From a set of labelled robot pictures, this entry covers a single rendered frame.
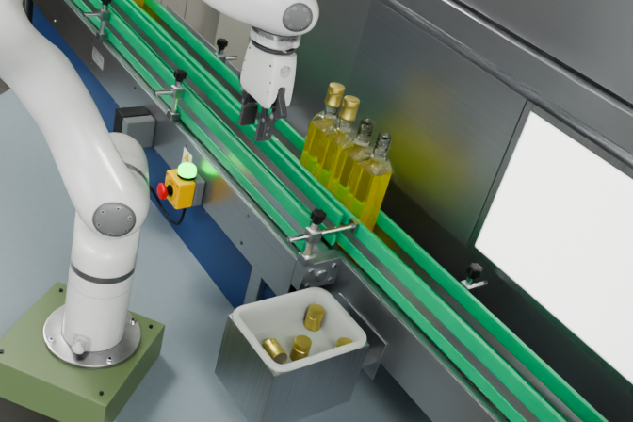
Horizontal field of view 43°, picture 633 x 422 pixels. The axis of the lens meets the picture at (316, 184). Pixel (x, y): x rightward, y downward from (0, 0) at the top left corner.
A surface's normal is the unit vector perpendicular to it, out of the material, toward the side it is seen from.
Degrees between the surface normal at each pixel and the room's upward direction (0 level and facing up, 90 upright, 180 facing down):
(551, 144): 90
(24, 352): 1
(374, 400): 0
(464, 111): 90
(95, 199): 70
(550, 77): 90
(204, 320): 0
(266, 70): 89
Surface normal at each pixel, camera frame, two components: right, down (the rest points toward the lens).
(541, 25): -0.80, 0.14
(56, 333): 0.25, -0.83
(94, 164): 0.18, 0.13
